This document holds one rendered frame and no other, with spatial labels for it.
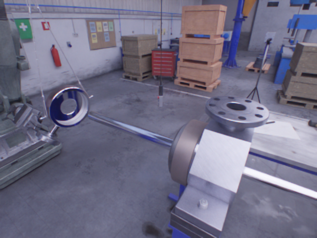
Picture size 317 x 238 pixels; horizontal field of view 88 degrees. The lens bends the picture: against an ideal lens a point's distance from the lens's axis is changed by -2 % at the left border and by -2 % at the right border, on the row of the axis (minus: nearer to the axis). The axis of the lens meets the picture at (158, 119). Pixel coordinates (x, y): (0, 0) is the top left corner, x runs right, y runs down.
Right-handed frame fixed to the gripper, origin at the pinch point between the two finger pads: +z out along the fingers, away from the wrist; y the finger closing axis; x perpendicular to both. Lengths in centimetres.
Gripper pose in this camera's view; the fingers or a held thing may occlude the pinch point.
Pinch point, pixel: (36, 125)
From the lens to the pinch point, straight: 190.1
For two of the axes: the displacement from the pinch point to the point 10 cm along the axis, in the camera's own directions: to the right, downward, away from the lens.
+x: 3.4, 3.7, 8.6
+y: 5.0, -8.5, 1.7
